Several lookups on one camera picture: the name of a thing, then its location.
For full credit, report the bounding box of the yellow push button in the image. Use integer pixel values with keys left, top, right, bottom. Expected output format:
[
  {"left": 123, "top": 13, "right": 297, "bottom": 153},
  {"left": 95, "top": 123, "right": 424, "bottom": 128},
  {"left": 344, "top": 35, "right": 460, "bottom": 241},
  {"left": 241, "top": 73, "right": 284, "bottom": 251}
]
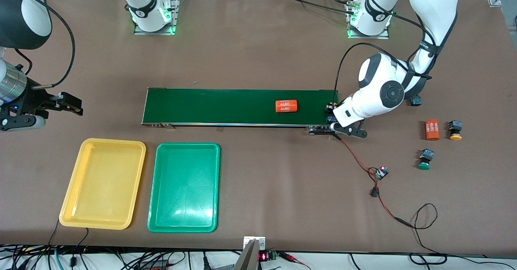
[
  {"left": 326, "top": 99, "right": 339, "bottom": 123},
  {"left": 449, "top": 120, "right": 463, "bottom": 141}
]

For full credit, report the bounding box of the orange 4680 battery cylinder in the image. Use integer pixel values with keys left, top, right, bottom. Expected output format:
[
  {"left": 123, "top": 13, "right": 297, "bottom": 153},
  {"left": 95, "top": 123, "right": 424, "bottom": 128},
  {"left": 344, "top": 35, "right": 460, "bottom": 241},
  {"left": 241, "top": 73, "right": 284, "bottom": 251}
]
[
  {"left": 275, "top": 100, "right": 298, "bottom": 113},
  {"left": 425, "top": 119, "right": 441, "bottom": 141}
]

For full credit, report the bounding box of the yellow plastic tray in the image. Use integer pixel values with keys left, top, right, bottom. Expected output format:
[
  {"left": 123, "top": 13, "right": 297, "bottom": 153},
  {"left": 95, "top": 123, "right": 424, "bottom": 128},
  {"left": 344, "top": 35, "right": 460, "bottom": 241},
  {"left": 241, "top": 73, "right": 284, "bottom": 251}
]
[{"left": 59, "top": 138, "right": 147, "bottom": 230}]

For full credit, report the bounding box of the green conveyor belt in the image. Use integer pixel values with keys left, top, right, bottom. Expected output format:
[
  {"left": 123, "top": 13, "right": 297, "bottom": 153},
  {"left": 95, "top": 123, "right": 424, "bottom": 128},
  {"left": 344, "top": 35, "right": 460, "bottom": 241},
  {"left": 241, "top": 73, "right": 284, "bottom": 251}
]
[{"left": 141, "top": 88, "right": 343, "bottom": 136}]

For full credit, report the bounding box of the green plastic tray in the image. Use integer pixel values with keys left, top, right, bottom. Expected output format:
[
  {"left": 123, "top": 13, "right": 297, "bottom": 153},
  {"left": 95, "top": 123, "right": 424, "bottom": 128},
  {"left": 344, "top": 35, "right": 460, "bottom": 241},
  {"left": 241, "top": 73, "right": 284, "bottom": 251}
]
[{"left": 147, "top": 142, "right": 221, "bottom": 233}]

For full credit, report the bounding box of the red clip lead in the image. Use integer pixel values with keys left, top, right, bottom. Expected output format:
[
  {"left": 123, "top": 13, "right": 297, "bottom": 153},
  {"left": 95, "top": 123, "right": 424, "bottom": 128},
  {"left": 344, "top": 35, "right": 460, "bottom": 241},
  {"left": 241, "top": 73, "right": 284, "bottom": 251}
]
[{"left": 279, "top": 252, "right": 311, "bottom": 270}]

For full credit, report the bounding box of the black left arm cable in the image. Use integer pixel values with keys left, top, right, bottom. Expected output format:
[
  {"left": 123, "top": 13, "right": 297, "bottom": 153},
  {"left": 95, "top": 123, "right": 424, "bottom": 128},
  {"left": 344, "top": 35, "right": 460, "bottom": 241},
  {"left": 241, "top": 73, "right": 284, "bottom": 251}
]
[{"left": 333, "top": 0, "right": 441, "bottom": 101}]

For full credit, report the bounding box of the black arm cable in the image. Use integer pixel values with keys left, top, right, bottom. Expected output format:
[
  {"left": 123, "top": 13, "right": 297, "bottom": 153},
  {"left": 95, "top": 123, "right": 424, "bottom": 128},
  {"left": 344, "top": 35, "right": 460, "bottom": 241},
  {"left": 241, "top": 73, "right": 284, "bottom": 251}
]
[
  {"left": 333, "top": 0, "right": 441, "bottom": 101},
  {"left": 30, "top": 0, "right": 76, "bottom": 90}
]

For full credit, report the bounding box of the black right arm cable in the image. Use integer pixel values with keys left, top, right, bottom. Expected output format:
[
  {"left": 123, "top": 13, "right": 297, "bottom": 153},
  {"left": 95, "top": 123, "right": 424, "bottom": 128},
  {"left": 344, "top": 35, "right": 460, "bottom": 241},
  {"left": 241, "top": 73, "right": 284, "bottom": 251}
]
[{"left": 30, "top": 0, "right": 76, "bottom": 90}]

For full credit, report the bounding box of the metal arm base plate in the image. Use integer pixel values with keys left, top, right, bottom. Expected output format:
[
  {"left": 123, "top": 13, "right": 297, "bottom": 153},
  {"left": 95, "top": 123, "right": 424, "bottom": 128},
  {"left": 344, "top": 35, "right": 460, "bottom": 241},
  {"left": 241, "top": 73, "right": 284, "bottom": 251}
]
[
  {"left": 133, "top": 0, "right": 181, "bottom": 36},
  {"left": 346, "top": 0, "right": 390, "bottom": 40}
]

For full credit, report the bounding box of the black power cable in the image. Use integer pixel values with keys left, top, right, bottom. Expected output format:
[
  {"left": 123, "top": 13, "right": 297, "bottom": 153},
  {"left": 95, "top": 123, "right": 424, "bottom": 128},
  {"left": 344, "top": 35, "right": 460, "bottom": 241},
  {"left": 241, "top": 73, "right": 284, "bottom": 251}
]
[{"left": 279, "top": 0, "right": 356, "bottom": 16}]

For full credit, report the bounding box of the thin black cable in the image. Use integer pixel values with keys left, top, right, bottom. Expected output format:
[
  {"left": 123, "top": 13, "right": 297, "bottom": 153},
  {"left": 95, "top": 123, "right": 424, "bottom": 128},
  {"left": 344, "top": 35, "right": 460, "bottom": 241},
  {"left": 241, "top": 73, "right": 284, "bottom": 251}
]
[
  {"left": 48, "top": 220, "right": 60, "bottom": 248},
  {"left": 71, "top": 228, "right": 89, "bottom": 264}
]

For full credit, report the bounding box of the looped black cable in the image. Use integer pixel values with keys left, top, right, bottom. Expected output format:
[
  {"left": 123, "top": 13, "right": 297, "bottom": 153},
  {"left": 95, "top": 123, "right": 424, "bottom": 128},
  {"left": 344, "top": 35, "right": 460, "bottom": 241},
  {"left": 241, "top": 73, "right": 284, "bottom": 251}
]
[{"left": 404, "top": 203, "right": 448, "bottom": 264}]

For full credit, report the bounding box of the silver mounting bracket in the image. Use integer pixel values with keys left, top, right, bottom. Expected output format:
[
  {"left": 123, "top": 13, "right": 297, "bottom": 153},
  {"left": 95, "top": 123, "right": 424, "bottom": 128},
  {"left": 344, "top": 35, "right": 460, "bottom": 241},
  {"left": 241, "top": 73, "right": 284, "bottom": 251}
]
[{"left": 243, "top": 236, "right": 266, "bottom": 251}]

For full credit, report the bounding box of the grey camera stand beam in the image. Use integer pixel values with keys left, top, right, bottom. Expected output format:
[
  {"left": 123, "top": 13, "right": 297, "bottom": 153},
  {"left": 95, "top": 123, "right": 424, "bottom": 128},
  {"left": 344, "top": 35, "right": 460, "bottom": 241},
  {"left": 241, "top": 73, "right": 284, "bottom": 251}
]
[{"left": 233, "top": 240, "right": 260, "bottom": 270}]

